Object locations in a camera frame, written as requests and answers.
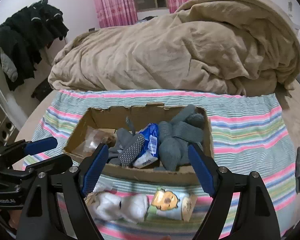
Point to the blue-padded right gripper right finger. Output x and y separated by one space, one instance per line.
205 169

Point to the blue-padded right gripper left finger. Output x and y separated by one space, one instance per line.
91 168

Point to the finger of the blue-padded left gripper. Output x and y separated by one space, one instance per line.
23 148
54 165

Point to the clear plastic snack bag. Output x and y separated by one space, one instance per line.
93 138

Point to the grey dotted anti-slip sock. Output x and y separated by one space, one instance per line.
127 146

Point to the blue tissue packet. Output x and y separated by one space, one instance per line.
149 152

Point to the white baby socks pack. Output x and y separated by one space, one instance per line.
134 209

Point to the left hand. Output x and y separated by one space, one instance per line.
13 217

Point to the striped pastel towel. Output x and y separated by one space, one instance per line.
249 134

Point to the grey sock in box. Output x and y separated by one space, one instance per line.
189 116

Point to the open cardboard box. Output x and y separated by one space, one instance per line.
114 117

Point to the black hanging clothes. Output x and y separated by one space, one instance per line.
24 34

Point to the tan fleece blanket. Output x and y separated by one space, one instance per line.
235 47

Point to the left pink curtain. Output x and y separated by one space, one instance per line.
111 13

